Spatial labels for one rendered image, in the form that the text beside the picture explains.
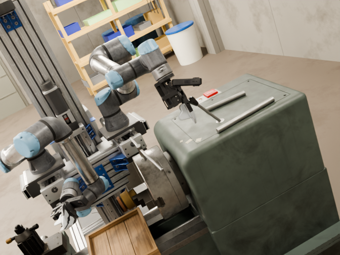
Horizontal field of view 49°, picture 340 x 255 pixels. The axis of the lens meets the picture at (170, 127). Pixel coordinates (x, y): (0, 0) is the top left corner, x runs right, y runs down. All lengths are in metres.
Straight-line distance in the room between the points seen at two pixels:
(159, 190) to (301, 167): 0.63
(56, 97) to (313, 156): 1.41
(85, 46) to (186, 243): 8.57
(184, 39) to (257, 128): 5.49
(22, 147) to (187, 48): 5.49
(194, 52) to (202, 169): 5.64
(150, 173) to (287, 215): 0.66
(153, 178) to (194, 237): 0.33
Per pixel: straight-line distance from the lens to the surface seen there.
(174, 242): 1.70
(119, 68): 1.50
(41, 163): 2.21
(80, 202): 1.66
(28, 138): 1.73
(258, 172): 1.62
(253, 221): 1.72
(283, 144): 1.63
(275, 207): 1.75
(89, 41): 9.96
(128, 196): 1.66
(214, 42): 7.02
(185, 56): 7.04
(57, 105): 2.24
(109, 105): 2.20
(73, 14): 9.89
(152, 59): 1.41
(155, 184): 1.54
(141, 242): 1.76
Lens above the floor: 1.95
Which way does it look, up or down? 24 degrees down
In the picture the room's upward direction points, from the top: 24 degrees counter-clockwise
